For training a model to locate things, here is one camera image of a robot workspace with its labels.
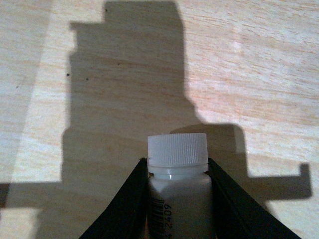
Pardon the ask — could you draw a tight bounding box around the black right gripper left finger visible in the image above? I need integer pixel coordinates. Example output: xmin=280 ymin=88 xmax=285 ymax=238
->
xmin=80 ymin=159 xmax=148 ymax=239

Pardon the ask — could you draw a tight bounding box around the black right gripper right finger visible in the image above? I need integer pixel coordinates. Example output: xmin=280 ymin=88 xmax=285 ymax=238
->
xmin=208 ymin=158 xmax=307 ymax=239

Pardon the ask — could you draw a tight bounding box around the white medicine bottle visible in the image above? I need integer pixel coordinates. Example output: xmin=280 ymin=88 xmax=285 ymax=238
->
xmin=147 ymin=133 xmax=215 ymax=239

